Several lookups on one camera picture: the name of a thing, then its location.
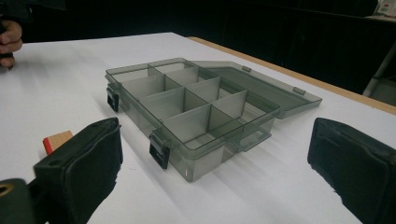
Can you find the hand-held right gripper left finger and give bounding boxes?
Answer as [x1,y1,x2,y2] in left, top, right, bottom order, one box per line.
[33,117,124,224]

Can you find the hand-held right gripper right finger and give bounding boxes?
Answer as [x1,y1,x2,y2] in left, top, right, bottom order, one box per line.
[306,117,396,224]

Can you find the wooden block with red edge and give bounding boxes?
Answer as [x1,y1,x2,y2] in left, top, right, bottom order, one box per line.
[42,130,74,156]

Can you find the grey transparent compartment box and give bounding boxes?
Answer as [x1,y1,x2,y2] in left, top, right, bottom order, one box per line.
[105,57,323,183]

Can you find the grey metal stand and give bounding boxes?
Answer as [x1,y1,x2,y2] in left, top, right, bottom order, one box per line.
[362,43,396,106]

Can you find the white device with label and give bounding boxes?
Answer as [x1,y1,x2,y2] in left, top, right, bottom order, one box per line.
[372,0,396,20]

